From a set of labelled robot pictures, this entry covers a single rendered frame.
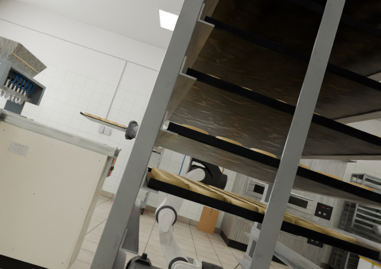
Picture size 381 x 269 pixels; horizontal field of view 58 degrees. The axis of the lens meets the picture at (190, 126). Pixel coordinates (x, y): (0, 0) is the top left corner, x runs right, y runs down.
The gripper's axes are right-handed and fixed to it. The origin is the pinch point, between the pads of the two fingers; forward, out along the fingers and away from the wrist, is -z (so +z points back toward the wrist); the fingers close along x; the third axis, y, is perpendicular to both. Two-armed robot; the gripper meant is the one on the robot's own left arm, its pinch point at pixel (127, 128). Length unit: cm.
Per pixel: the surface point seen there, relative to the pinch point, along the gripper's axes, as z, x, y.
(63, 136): -29.1, -17.4, 22.1
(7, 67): -43, 11, 63
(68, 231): -12, -71, 6
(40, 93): -90, 7, 17
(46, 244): -18, -82, 13
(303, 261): 143, -25, 56
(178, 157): -252, 9, -350
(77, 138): -23.0, -15.5, 16.1
